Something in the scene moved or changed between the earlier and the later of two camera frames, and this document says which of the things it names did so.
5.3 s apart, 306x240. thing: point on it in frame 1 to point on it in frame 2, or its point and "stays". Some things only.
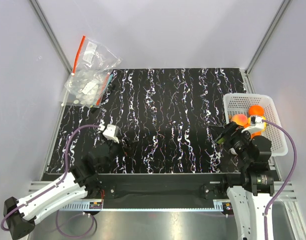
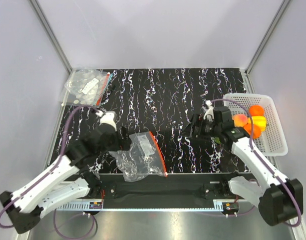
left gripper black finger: [128, 146] to [124, 133]
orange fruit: [256, 110] stays
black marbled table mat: [172, 115] stays
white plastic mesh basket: [235, 104] stays
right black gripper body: [240, 142] to [206, 129]
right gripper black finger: [229, 129] to [189, 131]
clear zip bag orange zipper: [93, 59] to [143, 159]
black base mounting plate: [159, 187] stays
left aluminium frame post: [51, 37] stays
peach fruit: [241, 119] stays
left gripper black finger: [134, 148] to [124, 144]
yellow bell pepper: [263, 119] stays
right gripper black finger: [225, 140] to [190, 134]
